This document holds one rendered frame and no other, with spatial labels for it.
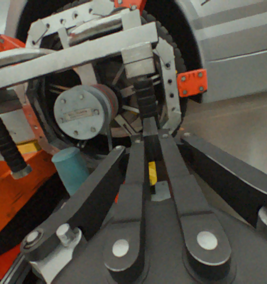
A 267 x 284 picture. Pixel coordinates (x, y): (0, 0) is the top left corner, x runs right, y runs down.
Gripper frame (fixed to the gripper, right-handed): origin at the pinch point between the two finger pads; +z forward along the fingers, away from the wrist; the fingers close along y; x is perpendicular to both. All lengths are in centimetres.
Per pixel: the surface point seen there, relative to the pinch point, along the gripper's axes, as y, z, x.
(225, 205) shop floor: 38, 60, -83
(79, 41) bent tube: -10.2, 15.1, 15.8
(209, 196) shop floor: 32, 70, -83
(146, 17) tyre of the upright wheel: 4.9, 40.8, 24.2
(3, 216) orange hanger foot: -60, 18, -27
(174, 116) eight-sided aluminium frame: 8.1, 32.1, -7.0
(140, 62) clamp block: 0.3, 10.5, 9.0
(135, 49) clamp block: -0.1, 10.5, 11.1
